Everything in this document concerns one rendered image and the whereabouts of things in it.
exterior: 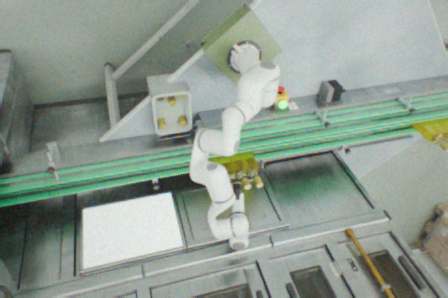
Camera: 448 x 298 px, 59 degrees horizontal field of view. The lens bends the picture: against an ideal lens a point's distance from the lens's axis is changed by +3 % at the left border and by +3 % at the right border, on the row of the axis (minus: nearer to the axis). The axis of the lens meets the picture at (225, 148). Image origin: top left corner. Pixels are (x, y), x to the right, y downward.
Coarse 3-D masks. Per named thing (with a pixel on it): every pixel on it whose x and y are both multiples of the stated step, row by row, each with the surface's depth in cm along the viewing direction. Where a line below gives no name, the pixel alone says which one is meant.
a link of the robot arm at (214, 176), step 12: (192, 156) 136; (204, 156) 138; (192, 168) 135; (204, 168) 132; (216, 168) 131; (204, 180) 132; (216, 180) 130; (228, 180) 134; (216, 192) 133; (228, 192) 134
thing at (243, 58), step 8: (240, 48) 161; (248, 48) 164; (232, 56) 165; (240, 56) 161; (248, 56) 159; (256, 56) 161; (232, 64) 167; (240, 64) 160; (248, 64) 156; (256, 64) 155; (240, 72) 160
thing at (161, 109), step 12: (156, 96) 168; (168, 96) 170; (156, 108) 181; (168, 108) 182; (180, 108) 184; (156, 120) 176; (168, 120) 187; (156, 132) 181; (168, 132) 183; (180, 132) 185
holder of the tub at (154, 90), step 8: (152, 88) 172; (160, 88) 173; (168, 88) 173; (176, 88) 173; (184, 88) 173; (152, 96) 169; (152, 112) 183; (160, 136) 190; (168, 136) 190; (176, 136) 190
